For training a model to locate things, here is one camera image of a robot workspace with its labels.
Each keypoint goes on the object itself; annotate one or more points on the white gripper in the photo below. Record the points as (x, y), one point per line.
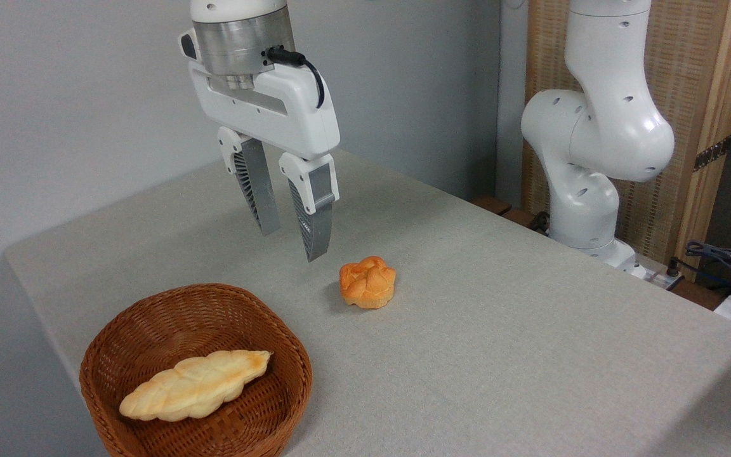
(302, 120)

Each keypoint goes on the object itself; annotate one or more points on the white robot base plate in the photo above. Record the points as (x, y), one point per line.
(651, 274)

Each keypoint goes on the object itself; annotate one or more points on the round orange bread roll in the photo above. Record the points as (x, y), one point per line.
(368, 282)

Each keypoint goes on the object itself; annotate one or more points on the metal screen hinge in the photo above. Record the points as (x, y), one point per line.
(711, 154)

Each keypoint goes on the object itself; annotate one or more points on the long braided pale bread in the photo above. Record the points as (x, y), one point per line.
(194, 387)

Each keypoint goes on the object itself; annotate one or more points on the brown wicker basket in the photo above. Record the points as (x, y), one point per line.
(226, 311)

